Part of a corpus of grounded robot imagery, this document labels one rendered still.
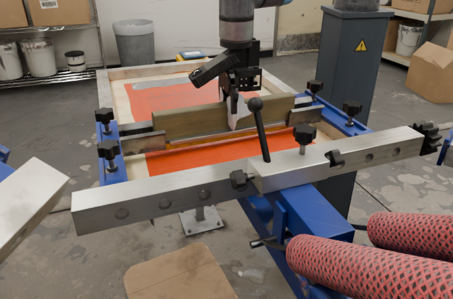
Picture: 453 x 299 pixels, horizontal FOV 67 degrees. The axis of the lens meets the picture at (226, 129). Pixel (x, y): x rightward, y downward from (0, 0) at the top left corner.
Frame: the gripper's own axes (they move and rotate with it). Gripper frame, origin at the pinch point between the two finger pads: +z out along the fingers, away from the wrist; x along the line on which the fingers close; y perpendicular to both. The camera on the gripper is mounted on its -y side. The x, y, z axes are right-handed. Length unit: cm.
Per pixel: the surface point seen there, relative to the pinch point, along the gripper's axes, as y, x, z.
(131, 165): -23.8, -3.2, 5.3
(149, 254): -19, 61, 101
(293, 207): -2.7, -36.6, -3.3
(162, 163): -17.3, -4.7, 5.3
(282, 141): 13.0, -4.9, 5.3
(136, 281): -28, 45, 99
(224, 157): -3.1, -7.1, 5.3
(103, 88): -27.5, 39.4, 1.9
